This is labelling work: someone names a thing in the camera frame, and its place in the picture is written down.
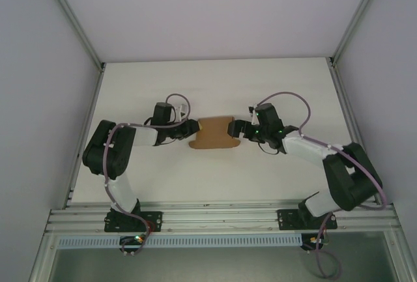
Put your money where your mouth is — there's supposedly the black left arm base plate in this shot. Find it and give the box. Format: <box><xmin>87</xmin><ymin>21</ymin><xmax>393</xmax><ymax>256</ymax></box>
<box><xmin>104</xmin><ymin>208</ymin><xmax>163</xmax><ymax>233</ymax></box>

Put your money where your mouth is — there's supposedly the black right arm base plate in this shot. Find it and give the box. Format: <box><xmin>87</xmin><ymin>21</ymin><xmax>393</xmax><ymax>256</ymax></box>
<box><xmin>276</xmin><ymin>208</ymin><xmax>336</xmax><ymax>231</ymax></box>

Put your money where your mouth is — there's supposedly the aluminium table side rail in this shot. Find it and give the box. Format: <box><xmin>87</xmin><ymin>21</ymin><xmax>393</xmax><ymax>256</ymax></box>
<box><xmin>327</xmin><ymin>57</ymin><xmax>397</xmax><ymax>205</ymax></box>
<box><xmin>66</xmin><ymin>63</ymin><xmax>106</xmax><ymax>212</ymax></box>

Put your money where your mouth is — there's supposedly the circuit board with orange connector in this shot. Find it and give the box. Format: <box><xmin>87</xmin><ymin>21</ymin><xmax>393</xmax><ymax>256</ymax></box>
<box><xmin>301</xmin><ymin>232</ymin><xmax>330</xmax><ymax>254</ymax></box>

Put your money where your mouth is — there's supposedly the aluminium frame post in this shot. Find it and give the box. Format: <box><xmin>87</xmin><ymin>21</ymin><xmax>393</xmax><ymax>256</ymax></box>
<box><xmin>328</xmin><ymin>0</ymin><xmax>391</xmax><ymax>67</ymax></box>
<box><xmin>40</xmin><ymin>0</ymin><xmax>106</xmax><ymax>72</ymax></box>

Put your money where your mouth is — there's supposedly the circuit board with green light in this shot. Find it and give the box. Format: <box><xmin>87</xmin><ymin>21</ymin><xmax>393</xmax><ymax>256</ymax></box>
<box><xmin>119</xmin><ymin>234</ymin><xmax>148</xmax><ymax>254</ymax></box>

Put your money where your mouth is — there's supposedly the pale blue slotted cable duct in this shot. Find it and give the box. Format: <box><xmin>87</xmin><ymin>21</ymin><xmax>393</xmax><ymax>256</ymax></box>
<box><xmin>57</xmin><ymin>233</ymin><xmax>303</xmax><ymax>249</ymax></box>

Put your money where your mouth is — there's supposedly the aluminium mounting rail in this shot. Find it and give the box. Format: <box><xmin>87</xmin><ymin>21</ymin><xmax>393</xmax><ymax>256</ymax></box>
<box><xmin>45</xmin><ymin>198</ymin><xmax>400</xmax><ymax>234</ymax></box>

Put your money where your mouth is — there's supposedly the brown cardboard paper box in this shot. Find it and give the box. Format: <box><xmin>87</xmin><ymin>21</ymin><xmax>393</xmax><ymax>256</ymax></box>
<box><xmin>188</xmin><ymin>116</ymin><xmax>243</xmax><ymax>150</ymax></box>

